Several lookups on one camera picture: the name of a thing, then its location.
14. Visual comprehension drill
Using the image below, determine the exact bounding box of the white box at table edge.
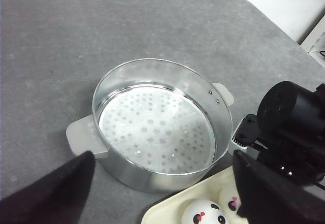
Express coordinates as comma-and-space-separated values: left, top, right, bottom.
301, 16, 324, 67

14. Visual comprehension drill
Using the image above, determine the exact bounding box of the white perforated steamer liner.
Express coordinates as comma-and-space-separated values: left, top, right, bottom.
99, 87, 215, 174

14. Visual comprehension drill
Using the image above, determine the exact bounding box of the cream rectangular plastic tray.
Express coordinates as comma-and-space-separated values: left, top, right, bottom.
141, 167, 248, 223

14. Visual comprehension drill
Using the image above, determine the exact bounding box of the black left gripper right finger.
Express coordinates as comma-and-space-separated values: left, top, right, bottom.
233, 150, 324, 223

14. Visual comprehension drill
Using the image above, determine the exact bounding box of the white panda bun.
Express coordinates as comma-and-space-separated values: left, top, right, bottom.
181, 200, 229, 224
219, 183, 241, 213

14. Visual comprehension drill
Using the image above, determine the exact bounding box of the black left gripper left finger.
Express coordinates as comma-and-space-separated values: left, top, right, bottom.
1, 151, 95, 223

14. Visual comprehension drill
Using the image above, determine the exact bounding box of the stainless steel steamer pot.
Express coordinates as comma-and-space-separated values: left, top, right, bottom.
66, 58, 234, 193

